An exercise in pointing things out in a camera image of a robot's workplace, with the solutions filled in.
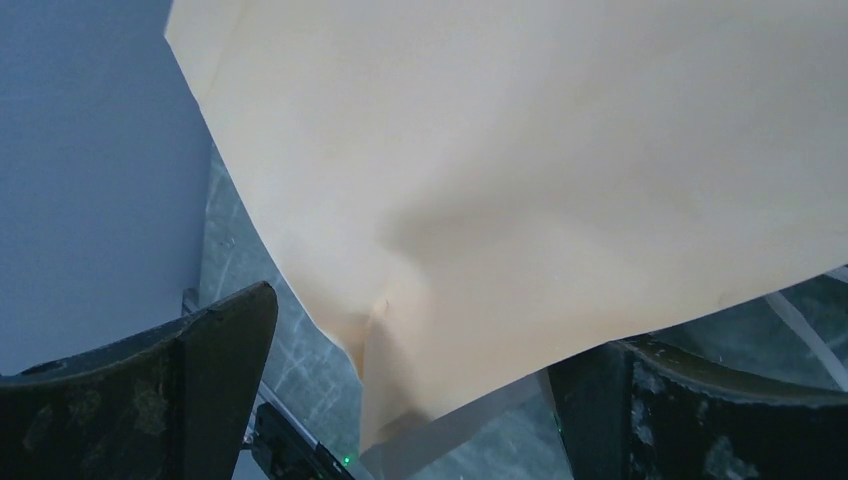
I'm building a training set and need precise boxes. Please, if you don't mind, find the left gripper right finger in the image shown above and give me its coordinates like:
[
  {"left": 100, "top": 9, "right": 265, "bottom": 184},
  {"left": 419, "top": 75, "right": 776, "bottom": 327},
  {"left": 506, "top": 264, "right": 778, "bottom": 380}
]
[{"left": 547, "top": 335, "right": 847, "bottom": 479}]

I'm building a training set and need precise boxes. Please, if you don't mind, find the brown paper bag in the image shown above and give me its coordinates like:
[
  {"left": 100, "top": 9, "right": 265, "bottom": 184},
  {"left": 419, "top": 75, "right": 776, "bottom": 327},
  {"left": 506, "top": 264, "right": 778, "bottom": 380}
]
[{"left": 165, "top": 1, "right": 847, "bottom": 473}]

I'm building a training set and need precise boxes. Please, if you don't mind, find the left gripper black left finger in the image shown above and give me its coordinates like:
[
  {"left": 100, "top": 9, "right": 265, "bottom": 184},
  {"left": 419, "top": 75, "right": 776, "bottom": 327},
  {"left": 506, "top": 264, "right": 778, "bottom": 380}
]
[{"left": 1, "top": 282, "right": 278, "bottom": 479}]

